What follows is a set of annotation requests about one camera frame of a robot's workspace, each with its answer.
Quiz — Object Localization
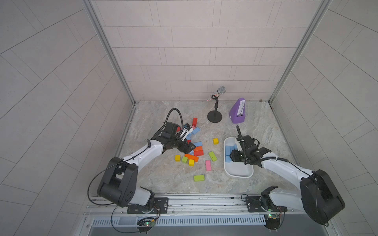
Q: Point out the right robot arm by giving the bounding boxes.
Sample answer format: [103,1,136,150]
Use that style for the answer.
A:
[223,135,346,226]

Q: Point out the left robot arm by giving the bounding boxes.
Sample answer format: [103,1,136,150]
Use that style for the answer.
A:
[97,108,196,211]

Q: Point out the white plastic tray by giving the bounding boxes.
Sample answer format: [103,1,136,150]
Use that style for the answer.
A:
[223,137,254,179]

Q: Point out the blue block pile centre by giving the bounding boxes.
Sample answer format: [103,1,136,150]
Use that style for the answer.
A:
[225,155,232,163]

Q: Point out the blue block pile top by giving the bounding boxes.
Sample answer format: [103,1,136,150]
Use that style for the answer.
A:
[193,127,200,134]

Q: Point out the orange block long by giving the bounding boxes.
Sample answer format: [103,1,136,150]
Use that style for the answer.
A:
[184,154,199,162]

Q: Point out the red block far upright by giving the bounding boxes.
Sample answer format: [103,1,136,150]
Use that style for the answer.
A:
[192,118,197,127]

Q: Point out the orange block short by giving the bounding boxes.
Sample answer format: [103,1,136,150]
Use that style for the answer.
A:
[194,146,203,151]

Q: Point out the red block lower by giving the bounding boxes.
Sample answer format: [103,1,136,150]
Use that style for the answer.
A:
[194,150,204,156]

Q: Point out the green block by pink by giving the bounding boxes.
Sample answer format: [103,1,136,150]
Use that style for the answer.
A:
[208,151,218,162]

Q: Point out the purple metronome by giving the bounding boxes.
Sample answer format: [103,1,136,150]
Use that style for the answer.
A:
[229,97,247,124]

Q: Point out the pink block lower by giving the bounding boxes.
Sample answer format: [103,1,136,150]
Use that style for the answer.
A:
[205,160,212,171]

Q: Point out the black microphone stand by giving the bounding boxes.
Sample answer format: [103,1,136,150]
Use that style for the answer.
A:
[207,94,222,123]

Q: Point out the green block front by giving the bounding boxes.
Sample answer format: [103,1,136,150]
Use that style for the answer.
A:
[194,175,205,182]

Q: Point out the silver microphone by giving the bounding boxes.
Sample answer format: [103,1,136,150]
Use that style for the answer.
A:
[211,86,226,100]

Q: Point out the right circuit board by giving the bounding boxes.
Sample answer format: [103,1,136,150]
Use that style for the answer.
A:
[264,214,282,231]

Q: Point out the circuit board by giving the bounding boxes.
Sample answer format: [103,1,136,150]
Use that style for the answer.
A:
[264,214,282,231]
[137,217,156,228]

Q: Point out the left circuit board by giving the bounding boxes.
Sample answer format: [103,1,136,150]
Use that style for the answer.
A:
[137,217,156,228]

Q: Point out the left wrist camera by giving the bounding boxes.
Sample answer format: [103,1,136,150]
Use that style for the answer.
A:
[180,124,194,141]

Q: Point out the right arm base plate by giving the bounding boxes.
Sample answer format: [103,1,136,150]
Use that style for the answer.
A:
[242,196,287,214]

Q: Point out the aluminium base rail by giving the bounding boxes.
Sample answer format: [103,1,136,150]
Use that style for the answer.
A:
[87,194,305,216]

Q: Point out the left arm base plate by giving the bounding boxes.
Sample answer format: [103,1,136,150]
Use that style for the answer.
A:
[127,197,169,214]

